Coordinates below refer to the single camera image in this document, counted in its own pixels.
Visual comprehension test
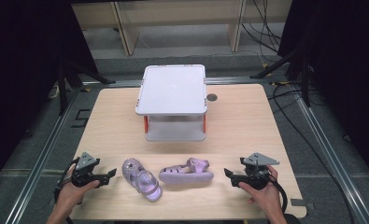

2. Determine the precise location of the black cable bundle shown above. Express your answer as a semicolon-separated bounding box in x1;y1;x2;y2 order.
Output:
241;0;283;64

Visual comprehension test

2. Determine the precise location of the beige wooden furniture frame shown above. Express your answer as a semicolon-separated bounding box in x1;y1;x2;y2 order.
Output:
71;0;294;57

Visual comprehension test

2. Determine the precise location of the person's left hand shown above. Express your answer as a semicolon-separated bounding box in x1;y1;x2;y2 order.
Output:
55;178;101;213

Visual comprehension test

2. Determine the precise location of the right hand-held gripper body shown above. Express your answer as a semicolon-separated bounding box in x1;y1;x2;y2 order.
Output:
239;151;281;191

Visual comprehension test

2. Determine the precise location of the black curtain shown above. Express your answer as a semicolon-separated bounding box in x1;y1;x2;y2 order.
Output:
277;0;369;180
0;0;100;190

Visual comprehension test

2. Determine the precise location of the white two-tier shoe rack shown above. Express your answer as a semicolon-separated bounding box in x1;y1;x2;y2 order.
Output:
135;63;209;143

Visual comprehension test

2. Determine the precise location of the purple woven-toe sandal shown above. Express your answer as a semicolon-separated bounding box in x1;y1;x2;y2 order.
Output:
158;157;215;185

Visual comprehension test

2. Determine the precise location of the left hand-held gripper black cable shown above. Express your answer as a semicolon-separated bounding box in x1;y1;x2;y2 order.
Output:
53;157;81;206

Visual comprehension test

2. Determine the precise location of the metal floor rail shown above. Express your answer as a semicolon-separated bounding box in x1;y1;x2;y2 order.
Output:
4;87;84;224
81;77;269;88
293;92;369;224

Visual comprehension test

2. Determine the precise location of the long black floor cable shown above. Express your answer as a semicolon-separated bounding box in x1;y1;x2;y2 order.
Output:
267;83;359;224

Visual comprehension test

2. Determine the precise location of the hand-held gripper black cable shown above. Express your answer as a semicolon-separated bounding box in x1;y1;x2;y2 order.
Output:
267;173;290;217
53;157;81;206

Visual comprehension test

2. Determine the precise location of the purple sandal with flower ornament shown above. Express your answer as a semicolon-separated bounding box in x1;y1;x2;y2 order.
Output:
121;157;163;203

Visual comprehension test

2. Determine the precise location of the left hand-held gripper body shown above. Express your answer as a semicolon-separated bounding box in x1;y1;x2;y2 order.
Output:
71;151;101;189

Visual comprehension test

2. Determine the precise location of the right hand-held gripper black cable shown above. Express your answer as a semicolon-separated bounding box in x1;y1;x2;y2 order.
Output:
267;173;290;217

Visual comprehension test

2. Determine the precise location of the black tripod stand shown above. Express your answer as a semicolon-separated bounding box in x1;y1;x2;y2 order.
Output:
56;58;117;117
249;36;313;108

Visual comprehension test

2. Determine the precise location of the person's right hand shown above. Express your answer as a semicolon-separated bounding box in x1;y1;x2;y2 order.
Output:
237;164;283;217

